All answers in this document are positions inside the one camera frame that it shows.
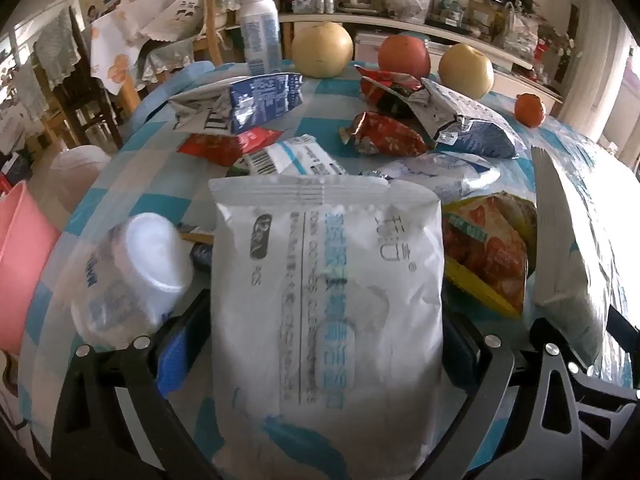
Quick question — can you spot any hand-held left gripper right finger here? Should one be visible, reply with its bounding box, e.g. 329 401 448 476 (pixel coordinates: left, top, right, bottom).
415 305 586 480

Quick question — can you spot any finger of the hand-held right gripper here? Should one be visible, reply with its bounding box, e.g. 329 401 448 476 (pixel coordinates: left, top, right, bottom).
570 366 640 453
607 306 640 390

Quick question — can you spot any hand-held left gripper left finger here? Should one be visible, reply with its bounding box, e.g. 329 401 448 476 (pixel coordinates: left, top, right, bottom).
50 287 221 480

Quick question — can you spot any orange snack bag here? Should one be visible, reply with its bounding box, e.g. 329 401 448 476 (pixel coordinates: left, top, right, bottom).
442 192 539 319

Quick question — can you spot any white pleated packet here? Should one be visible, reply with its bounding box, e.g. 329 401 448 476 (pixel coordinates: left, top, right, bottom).
530 146 624 367

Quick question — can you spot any large white wipes packet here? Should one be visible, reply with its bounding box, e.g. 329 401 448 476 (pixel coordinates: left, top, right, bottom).
208 174 445 478

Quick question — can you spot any pink plastic basin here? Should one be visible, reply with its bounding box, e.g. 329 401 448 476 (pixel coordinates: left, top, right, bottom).
0 180 62 356

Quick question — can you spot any red gold-print packet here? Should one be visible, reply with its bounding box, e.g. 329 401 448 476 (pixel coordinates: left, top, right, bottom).
177 128 284 167

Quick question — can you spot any red foil snack wrapper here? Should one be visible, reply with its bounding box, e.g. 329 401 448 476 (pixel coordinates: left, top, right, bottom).
339 111 429 157

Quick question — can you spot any blue and white snack bag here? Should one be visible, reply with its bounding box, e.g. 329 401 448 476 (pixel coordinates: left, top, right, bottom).
169 72 305 136

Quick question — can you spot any small white plastic bottle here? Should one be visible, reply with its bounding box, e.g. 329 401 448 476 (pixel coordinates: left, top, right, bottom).
70 211 195 352

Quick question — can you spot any white blue flat packet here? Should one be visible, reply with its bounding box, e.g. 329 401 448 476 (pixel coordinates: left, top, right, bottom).
360 152 501 205

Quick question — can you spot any white cushion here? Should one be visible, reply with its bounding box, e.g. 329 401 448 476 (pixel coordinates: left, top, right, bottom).
49 145 114 213

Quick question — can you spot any white blue barcode packet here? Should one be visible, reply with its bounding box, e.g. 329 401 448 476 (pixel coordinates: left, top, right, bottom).
227 134 349 179

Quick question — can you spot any orange tangerine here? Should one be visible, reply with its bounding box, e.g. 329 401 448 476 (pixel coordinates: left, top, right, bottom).
514 93 547 128

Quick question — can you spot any dark wooden chair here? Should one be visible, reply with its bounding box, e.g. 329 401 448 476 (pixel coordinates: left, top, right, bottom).
30 7 126 153

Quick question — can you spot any red black snack wrapper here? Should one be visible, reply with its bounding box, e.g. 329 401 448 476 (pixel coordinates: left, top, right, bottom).
359 73 427 120

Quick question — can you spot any blue rolled cloth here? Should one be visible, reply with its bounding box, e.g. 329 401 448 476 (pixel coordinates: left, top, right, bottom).
131 62 217 133

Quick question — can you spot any small yellow pear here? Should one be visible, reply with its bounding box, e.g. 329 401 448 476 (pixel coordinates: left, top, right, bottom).
438 43 495 100

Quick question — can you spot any white curtain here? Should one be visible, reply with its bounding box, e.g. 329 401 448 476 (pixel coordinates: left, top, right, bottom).
570 0 640 161

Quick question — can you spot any green lace cloth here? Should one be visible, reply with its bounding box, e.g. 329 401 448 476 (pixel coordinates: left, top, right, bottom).
141 37 197 87

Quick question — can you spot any red apple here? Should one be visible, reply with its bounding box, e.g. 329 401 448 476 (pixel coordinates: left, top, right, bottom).
377 33 432 82

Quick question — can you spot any orange print white tablecloth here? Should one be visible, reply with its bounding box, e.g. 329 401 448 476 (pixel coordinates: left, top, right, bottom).
89 10 151 96

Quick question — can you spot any white television cabinet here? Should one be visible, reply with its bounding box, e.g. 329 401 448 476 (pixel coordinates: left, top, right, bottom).
277 12 565 108

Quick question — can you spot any large yellow pear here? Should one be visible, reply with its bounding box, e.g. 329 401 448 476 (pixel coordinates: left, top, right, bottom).
291 20 355 79

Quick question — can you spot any grey lace chair cover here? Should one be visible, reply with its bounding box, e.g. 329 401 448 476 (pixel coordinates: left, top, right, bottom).
31 7 82 88

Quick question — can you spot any tall white plastic bottle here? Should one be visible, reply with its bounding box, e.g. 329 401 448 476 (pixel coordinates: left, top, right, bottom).
239 0 282 77

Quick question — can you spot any light wooden chair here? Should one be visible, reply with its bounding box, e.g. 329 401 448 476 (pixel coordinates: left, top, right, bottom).
192 0 238 67

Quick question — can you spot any white mesh food cover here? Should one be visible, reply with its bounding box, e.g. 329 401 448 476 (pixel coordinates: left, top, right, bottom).
111 0 207 45

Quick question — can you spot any clear plastic bag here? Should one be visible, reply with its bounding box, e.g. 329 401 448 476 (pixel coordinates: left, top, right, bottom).
384 0 432 25

